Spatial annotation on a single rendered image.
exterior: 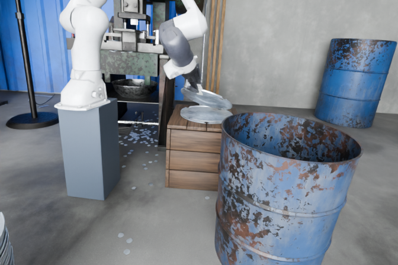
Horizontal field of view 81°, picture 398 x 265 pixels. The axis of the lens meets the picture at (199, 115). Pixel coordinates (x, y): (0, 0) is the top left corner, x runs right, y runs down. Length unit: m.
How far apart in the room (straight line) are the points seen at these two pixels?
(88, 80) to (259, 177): 0.76
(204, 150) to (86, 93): 0.58
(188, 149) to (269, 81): 2.16
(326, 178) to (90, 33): 0.92
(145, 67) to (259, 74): 1.83
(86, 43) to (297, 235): 0.97
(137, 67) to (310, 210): 1.27
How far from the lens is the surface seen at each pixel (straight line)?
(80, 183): 1.24
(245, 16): 3.03
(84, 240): 1.07
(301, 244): 0.79
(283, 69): 3.19
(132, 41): 1.65
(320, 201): 0.71
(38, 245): 1.11
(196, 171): 1.22
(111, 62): 1.64
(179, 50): 0.84
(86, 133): 1.10
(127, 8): 1.74
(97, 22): 1.00
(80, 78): 1.07
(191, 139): 1.13
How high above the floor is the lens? 0.73
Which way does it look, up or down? 17 degrees down
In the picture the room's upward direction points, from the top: 4 degrees clockwise
